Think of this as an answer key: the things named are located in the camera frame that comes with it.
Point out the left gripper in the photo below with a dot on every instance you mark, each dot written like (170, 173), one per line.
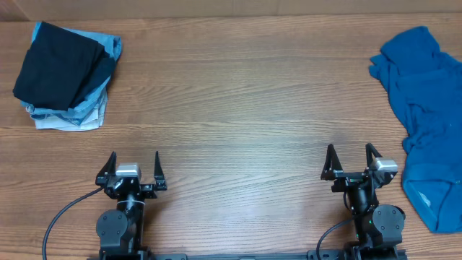
(151, 191)

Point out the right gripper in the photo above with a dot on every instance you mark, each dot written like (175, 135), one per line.
(353, 178)

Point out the blue polo shirt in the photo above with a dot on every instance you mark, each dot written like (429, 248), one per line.
(423, 85)

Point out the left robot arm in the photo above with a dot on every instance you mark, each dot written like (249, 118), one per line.
(121, 229)

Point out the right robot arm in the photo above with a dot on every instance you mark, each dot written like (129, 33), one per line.
(378, 226)

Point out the folded white garment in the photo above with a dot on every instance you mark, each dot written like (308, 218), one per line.
(94, 119)

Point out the folded black garment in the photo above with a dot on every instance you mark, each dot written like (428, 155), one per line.
(60, 68)

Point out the folded light blue jeans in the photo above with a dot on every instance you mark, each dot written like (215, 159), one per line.
(113, 46)

